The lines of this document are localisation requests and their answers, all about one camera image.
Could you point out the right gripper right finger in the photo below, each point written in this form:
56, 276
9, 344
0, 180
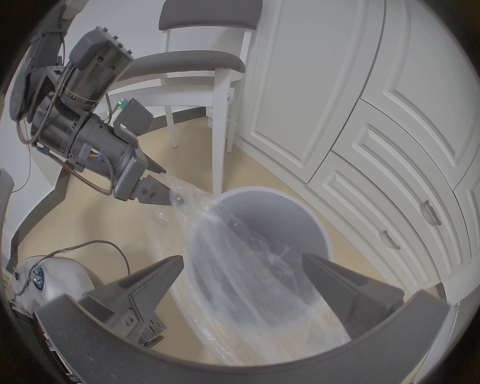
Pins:
348, 300

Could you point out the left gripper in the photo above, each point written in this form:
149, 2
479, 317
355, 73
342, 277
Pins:
101, 150

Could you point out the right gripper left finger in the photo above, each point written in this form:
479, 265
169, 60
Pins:
142, 292

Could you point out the clear plastic bag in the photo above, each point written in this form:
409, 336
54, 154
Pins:
232, 270

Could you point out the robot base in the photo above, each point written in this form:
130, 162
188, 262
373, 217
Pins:
63, 273

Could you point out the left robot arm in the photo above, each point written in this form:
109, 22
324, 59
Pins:
97, 67

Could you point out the white trash bin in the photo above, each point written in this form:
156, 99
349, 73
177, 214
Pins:
270, 210

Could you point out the white chair with grey cushions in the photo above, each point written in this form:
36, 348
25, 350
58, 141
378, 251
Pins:
187, 62

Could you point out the white wardrobe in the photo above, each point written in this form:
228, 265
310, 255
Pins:
337, 75

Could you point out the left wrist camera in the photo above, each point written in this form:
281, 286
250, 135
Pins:
135, 116

